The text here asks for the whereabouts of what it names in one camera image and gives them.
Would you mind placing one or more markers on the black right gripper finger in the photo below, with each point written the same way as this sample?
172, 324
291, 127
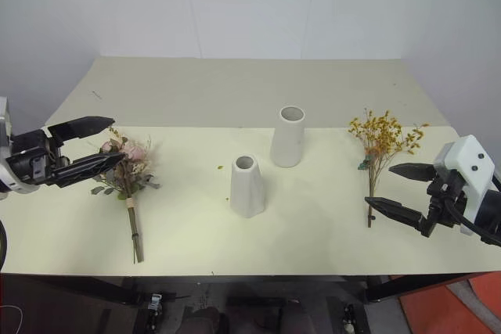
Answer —
415, 171
395, 210

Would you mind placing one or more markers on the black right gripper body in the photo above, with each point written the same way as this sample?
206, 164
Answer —
444, 201

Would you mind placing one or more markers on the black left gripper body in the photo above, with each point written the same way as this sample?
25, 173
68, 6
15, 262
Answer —
33, 154

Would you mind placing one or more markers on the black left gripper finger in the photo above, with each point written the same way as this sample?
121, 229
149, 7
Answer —
84, 126
88, 167

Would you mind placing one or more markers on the tall round white vase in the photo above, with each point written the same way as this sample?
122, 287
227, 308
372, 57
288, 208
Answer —
287, 142

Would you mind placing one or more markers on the short faceted white vase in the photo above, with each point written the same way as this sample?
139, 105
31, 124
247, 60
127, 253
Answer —
247, 193

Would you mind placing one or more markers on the pink dried flower bouquet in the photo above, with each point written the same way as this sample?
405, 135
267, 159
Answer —
129, 177

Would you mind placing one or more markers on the yellow dried flower bunch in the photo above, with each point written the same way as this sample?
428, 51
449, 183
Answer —
381, 142

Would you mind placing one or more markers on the orange floor mat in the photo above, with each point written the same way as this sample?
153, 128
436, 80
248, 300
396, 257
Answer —
438, 310

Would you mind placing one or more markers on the pale yellow table mat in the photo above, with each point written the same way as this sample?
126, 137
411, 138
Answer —
250, 244

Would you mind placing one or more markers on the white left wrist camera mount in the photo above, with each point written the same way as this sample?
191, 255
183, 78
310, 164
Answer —
4, 119

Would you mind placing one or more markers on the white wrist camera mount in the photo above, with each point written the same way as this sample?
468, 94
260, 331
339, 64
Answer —
467, 162
4, 119

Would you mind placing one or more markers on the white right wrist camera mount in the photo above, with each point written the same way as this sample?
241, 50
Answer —
467, 162

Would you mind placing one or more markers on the black table frame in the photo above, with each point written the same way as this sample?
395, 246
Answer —
78, 287

